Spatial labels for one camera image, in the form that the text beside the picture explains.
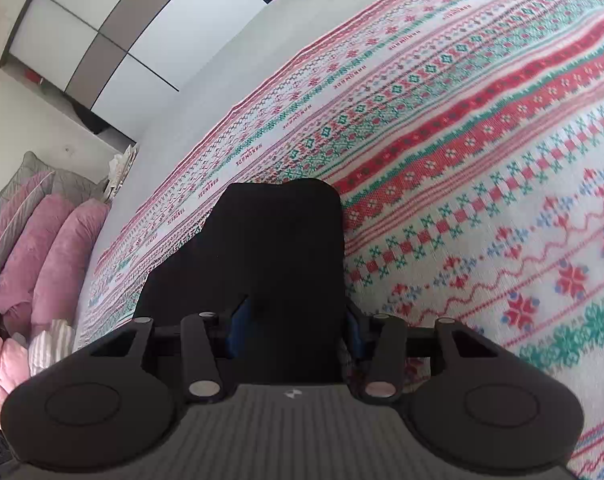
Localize red green patterned blanket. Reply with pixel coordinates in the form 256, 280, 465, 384
72, 0, 604, 480

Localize bed with grey sheet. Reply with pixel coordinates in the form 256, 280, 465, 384
72, 0, 488, 341

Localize beige folded cloth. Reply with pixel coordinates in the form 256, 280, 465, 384
104, 144, 141, 202

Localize white and grey wardrobe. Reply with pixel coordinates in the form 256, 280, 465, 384
0, 0, 285, 137

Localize pink pillow with grey edge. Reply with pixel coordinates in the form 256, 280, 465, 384
0, 170, 57, 283

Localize beige striped quilt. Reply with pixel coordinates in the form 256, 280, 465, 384
28, 319, 76, 379

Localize mauve pillow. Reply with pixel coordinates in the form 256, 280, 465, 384
0, 194, 78, 335
29, 199, 111, 332

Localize grey quilted pillow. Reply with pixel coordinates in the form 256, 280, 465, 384
0, 151, 108, 226

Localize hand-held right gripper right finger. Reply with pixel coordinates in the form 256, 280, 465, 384
344, 300, 500, 406

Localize black pants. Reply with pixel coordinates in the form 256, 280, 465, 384
141, 178, 346, 386

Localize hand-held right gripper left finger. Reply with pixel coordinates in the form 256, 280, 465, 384
89, 294, 250, 406

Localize pink duvet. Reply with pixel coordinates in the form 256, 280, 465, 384
0, 330, 33, 431

